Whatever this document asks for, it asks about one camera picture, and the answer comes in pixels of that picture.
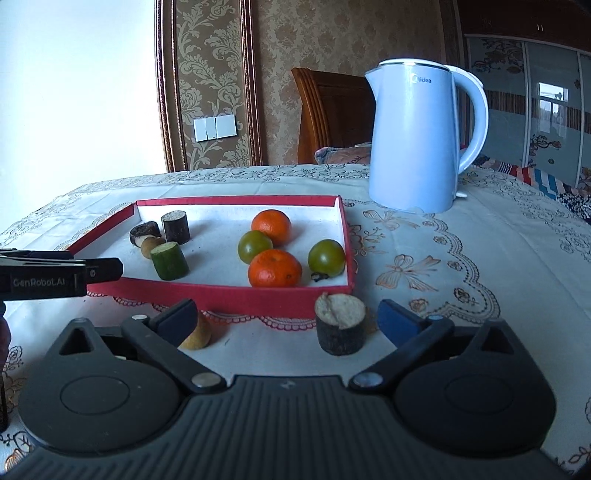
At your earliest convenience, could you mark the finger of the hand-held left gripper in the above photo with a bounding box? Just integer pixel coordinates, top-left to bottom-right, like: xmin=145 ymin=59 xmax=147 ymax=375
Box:
xmin=85 ymin=257 xmax=124 ymax=283

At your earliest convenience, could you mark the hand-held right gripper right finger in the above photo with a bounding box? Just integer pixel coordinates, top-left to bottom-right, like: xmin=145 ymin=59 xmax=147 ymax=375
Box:
xmin=348 ymin=299 xmax=526 ymax=394

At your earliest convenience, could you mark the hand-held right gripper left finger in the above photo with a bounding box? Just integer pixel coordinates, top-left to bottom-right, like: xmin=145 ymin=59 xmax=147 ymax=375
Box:
xmin=58 ymin=299 xmax=228 ymax=394

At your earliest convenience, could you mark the small yellow potato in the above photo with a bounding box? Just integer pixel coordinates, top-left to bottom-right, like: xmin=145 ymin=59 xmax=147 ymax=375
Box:
xmin=179 ymin=311 xmax=213 ymax=350

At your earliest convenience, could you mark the red shallow cardboard tray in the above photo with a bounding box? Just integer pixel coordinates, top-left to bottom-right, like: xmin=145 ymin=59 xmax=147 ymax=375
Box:
xmin=65 ymin=195 xmax=358 ymax=320

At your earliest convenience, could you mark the dark sugarcane piece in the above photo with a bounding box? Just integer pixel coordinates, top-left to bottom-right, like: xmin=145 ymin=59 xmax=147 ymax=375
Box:
xmin=161 ymin=210 xmax=191 ymax=245
xmin=315 ymin=292 xmax=367 ymax=356
xmin=130 ymin=222 xmax=162 ymax=245

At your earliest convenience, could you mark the green cucumber piece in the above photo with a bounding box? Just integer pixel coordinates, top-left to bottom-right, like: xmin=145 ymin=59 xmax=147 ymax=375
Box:
xmin=150 ymin=242 xmax=190 ymax=281

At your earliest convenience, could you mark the green tomato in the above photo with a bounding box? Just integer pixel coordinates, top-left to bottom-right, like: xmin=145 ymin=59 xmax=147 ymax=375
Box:
xmin=237 ymin=230 xmax=274 ymax=265
xmin=308 ymin=239 xmax=346 ymax=282

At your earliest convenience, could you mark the orange tangerine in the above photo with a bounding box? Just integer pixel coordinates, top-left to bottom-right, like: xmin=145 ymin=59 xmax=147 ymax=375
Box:
xmin=251 ymin=209 xmax=293 ymax=247
xmin=248 ymin=248 xmax=303 ymax=288

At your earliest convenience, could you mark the pink folded blanket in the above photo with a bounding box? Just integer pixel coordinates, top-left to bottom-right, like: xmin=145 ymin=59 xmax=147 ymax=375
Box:
xmin=315 ymin=144 xmax=373 ymax=166

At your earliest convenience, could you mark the light blue electric kettle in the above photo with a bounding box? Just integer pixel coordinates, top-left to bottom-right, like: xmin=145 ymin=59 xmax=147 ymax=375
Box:
xmin=365 ymin=58 xmax=490 ymax=214

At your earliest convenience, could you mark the colourful patterned quilt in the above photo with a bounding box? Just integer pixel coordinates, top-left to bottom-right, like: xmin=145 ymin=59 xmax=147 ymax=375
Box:
xmin=475 ymin=154 xmax=591 ymax=220

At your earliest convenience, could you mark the glass door wardrobe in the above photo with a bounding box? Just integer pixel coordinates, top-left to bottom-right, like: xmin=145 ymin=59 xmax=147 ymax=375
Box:
xmin=464 ymin=32 xmax=591 ymax=185

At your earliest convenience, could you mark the white wall switch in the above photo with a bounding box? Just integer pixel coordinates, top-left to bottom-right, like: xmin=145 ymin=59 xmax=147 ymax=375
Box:
xmin=193 ymin=115 xmax=238 ymax=141

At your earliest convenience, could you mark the wooden wall frame trim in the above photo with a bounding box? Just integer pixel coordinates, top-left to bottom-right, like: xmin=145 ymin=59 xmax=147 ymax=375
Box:
xmin=154 ymin=0 xmax=264 ymax=172

